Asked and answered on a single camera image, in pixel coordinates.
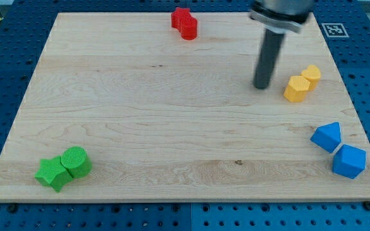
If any green star block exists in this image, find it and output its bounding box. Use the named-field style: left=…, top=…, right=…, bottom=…
left=34, top=156, right=73, bottom=193

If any white fiducial marker tag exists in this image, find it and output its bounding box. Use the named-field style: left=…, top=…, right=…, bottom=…
left=322, top=22, right=349, bottom=38

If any red cylinder block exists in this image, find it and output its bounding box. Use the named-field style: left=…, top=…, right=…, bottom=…
left=180, top=17, right=198, bottom=40

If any wooden board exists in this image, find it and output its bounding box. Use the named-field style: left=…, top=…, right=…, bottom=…
left=0, top=13, right=370, bottom=203

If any red star block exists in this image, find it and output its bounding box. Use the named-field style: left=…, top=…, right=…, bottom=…
left=171, top=7, right=191, bottom=31

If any green cylinder block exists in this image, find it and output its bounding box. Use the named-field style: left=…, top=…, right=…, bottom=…
left=60, top=146, right=92, bottom=178

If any blue triangle block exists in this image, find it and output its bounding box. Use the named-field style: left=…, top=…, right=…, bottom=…
left=310, top=122, right=342, bottom=153

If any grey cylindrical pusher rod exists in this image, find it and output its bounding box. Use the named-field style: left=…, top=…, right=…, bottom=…
left=252, top=29, right=285, bottom=89

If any yellow heart block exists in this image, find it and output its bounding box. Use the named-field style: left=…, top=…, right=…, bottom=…
left=301, top=65, right=321, bottom=90

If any yellow hexagon block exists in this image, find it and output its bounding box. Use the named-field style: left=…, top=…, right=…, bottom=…
left=283, top=76, right=310, bottom=103

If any blue pentagon block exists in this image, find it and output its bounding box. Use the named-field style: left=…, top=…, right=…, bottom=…
left=332, top=144, right=367, bottom=179

